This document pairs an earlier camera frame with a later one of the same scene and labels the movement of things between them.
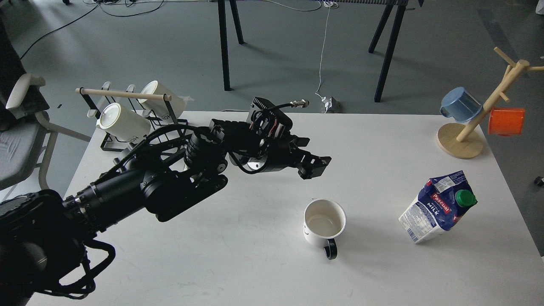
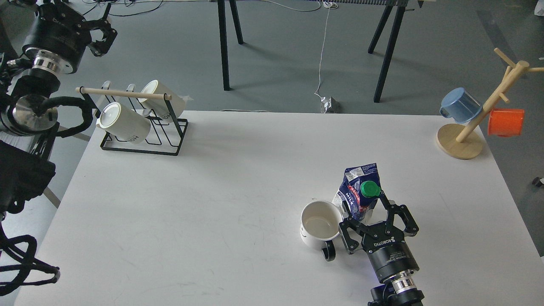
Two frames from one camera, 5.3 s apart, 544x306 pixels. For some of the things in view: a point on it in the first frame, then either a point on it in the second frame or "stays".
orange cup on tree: x=506 y=122 stays
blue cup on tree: x=457 y=103 stays
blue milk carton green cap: x=442 y=202 -> x=360 y=189
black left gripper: x=262 y=143 -> x=62 y=30
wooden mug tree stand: x=464 y=141 stays
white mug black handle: x=324 y=219 stays
